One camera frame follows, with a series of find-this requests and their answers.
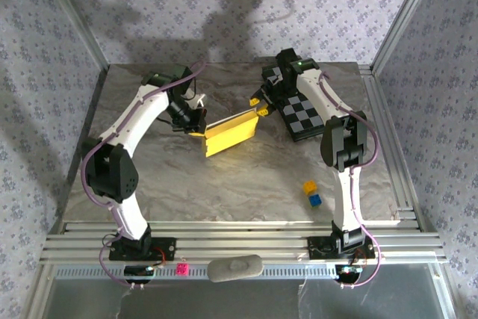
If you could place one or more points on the yellow white paper box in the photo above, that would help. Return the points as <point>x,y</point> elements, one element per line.
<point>229,134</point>

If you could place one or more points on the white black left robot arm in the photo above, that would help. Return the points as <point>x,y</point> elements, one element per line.
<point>119,154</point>

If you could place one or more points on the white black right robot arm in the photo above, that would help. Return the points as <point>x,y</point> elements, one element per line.
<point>343,147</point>

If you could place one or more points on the black grey chessboard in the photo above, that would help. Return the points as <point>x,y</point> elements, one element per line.
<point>302,113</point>

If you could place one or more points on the yellow toy brick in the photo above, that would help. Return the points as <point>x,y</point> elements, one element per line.
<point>310,187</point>

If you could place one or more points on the blue toy brick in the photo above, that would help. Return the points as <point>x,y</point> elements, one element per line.
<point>315,201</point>

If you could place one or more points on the aluminium mounting rails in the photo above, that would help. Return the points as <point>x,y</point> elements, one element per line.
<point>242,238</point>

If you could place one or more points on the pink toy brick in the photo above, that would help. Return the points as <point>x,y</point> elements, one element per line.
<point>182,269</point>

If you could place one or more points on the grey oval stone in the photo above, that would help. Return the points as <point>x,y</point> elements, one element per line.
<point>235,268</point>

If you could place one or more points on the small black controller board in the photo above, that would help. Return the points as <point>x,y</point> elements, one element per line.
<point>138,272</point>
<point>349,273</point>

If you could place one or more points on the grey metal sheet panel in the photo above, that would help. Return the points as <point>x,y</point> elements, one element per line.
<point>261,300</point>

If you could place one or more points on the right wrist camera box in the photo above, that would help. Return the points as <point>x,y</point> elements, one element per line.
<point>275,79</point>

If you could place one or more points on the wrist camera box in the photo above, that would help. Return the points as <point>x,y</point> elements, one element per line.
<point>196,99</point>
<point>275,79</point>

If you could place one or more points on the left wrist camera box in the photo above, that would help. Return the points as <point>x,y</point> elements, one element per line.
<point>196,99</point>

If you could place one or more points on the aluminium side rail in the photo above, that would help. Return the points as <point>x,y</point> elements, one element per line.
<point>84,128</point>
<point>392,147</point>

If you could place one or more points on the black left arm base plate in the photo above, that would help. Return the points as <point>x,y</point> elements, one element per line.
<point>164,253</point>

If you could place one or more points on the aluminium frame post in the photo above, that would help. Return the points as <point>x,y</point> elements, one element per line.
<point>405,16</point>

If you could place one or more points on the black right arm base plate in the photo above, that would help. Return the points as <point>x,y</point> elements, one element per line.
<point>317,248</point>

